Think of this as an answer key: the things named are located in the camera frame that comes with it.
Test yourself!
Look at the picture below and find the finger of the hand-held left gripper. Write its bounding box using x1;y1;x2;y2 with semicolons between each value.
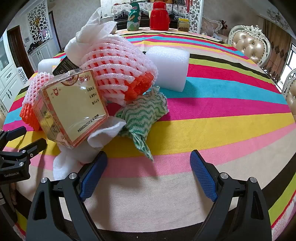
0;138;48;166
0;126;27;149

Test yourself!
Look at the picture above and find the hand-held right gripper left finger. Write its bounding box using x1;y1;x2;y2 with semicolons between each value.
26;151;109;241

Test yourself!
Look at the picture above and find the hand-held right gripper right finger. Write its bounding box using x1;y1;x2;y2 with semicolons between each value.
190;149;272;241

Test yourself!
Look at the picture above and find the black box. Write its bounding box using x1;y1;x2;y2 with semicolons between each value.
52;56;81;77

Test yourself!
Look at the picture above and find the large white foam block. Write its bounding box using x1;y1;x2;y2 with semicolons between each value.
145;46;190;90

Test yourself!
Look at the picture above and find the white tissue packet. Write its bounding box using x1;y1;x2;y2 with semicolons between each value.
53;116;126;181

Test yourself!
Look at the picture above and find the small white orange foam net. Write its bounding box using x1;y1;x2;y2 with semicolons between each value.
20;71;58;131

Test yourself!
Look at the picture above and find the yellow cellophane-wrapped box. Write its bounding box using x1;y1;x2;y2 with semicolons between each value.
31;68;110;149

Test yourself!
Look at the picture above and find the tall white cabinet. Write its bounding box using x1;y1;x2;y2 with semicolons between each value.
0;35;26;112

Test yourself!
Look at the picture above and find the rainbow striped tablecloth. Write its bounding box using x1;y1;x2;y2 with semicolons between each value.
2;27;294;241

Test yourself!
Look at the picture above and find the green wavy patterned cloth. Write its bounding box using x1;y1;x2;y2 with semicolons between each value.
115;86;168;161

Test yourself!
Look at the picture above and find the small white foam block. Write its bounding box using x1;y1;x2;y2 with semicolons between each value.
38;58;62;75

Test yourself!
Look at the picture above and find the low white cabinet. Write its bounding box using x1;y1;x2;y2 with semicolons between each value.
28;42;57;70

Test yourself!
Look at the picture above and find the dark wooden door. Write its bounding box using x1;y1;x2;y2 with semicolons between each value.
6;25;35;78

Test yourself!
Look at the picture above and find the large white orange foam net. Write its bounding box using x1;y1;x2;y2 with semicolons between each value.
76;35;159;107

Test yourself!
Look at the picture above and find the crumpled white paper towel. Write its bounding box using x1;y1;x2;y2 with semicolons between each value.
64;6;118;63

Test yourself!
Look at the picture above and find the brown curtain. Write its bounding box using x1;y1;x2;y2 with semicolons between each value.
262;19;293;81

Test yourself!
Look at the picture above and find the white carved sofa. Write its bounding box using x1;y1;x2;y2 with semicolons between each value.
200;14;229;43

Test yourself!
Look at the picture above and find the dark wooden sideboard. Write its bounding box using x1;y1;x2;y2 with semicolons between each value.
113;11;185;30

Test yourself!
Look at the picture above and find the glass jar with yellow lid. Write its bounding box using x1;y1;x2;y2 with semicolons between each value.
178;18;190;32

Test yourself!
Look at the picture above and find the white carved partition screen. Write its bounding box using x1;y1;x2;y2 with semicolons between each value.
188;0;204;34

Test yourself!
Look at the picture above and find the green patterned bottle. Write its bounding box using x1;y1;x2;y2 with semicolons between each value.
127;3;142;32

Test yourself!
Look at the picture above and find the red thermos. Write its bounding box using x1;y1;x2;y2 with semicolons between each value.
149;1;170;30

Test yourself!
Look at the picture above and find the red hanging knot ornament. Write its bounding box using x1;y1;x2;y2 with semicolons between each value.
184;0;195;14

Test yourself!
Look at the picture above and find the floral lace runner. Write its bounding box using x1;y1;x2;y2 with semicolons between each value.
111;2;183;19

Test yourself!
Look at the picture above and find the white carved wall screen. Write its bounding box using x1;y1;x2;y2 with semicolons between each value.
27;3;50;55

